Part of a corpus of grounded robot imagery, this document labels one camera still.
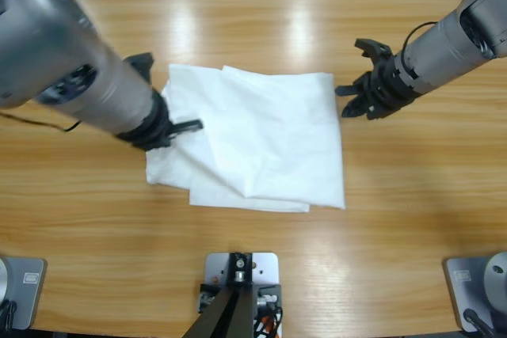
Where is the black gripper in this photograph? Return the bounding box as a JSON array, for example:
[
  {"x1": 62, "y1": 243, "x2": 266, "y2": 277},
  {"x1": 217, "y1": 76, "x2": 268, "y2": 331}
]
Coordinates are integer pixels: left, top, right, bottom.
[
  {"x1": 116, "y1": 89, "x2": 205, "y2": 153},
  {"x1": 334, "y1": 55, "x2": 421, "y2": 122}
]

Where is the white t-shirt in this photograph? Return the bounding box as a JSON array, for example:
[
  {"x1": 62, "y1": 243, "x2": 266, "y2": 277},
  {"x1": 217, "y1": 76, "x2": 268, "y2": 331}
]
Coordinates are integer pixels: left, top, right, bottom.
[{"x1": 144, "y1": 63, "x2": 346, "y2": 215}]

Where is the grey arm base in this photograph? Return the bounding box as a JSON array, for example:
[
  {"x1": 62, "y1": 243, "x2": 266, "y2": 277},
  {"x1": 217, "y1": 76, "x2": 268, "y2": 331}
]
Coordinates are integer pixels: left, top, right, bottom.
[
  {"x1": 0, "y1": 256, "x2": 48, "y2": 331},
  {"x1": 442, "y1": 250, "x2": 507, "y2": 333}
]

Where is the white mounting block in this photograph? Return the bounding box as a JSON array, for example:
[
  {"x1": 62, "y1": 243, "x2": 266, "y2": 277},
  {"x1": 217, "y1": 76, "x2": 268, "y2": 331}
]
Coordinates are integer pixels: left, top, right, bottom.
[{"x1": 204, "y1": 251, "x2": 283, "y2": 338}]

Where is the black stand clamp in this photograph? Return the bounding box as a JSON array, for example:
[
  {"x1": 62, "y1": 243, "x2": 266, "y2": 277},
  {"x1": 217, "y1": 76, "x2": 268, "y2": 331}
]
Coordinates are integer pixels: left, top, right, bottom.
[{"x1": 197, "y1": 281, "x2": 284, "y2": 315}]

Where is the orange cable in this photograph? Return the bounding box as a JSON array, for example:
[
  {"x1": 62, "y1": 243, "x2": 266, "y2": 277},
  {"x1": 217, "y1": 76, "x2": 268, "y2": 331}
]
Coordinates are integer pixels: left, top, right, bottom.
[{"x1": 253, "y1": 310, "x2": 284, "y2": 338}]

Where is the black base cable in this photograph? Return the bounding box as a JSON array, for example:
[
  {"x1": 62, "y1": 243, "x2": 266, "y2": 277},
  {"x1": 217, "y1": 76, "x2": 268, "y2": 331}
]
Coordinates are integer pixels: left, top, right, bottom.
[
  {"x1": 463, "y1": 308, "x2": 498, "y2": 333},
  {"x1": 0, "y1": 300, "x2": 19, "y2": 331}
]

